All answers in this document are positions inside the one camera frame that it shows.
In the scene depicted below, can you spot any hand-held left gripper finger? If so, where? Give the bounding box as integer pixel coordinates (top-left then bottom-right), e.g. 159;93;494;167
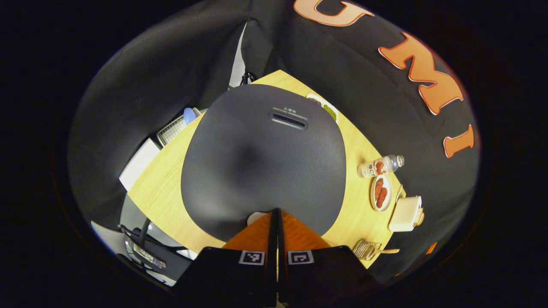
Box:
277;208;381;307
171;208;278;308

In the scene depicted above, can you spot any dark grey rice cooker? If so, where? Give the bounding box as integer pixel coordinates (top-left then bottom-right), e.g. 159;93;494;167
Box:
181;84;346;242

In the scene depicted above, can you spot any black backdrop cloth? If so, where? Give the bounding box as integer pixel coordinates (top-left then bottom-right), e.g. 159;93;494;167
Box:
68;0;480;283

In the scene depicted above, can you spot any white flat board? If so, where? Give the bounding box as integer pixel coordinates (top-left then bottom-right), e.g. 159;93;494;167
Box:
119;138;161;192

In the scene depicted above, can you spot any white round plate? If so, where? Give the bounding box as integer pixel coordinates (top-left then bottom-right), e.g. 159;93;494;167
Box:
370;173;393;213

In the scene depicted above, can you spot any white wire basket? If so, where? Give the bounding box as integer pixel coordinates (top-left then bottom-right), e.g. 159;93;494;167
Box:
156;107;202;147

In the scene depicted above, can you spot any clear plastic drink bottle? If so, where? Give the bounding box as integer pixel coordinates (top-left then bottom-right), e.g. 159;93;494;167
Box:
357;155;405;178

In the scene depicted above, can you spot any white toaster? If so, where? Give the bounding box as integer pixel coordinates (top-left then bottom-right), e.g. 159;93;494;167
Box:
388;195;425;232

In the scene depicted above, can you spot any white divided condiment dish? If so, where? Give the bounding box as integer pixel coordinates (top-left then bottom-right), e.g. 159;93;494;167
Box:
306;94;340;124

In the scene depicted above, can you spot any dark device with cables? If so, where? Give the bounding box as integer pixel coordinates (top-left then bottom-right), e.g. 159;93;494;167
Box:
118;218;193;278

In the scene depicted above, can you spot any wire chopstick holder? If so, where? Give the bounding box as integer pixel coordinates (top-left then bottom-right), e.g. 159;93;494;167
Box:
352;240;382;261

